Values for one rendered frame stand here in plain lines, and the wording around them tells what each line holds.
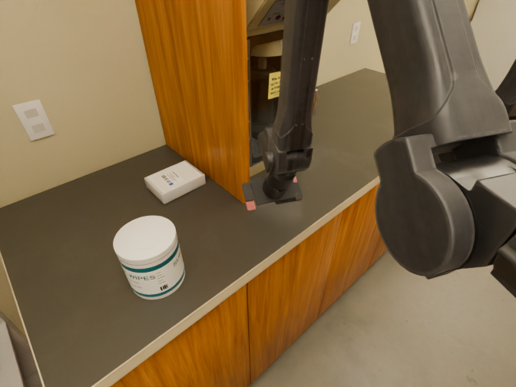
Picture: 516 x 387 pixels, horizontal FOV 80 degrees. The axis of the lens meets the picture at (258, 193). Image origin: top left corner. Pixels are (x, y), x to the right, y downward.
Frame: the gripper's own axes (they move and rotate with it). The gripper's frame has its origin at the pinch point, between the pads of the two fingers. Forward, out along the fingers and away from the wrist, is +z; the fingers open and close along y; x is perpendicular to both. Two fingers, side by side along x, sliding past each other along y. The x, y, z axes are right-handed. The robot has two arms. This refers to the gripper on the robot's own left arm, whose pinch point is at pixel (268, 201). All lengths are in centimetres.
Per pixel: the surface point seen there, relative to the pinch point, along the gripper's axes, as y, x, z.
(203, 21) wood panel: 9.4, -40.0, -21.8
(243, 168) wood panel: 3.5, -12.6, 4.3
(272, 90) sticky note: -9.8, -33.6, -1.9
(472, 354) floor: -101, 72, 79
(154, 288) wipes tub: 30.8, 15.7, -2.0
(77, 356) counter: 47, 25, -2
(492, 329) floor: -121, 66, 83
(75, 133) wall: 53, -43, 20
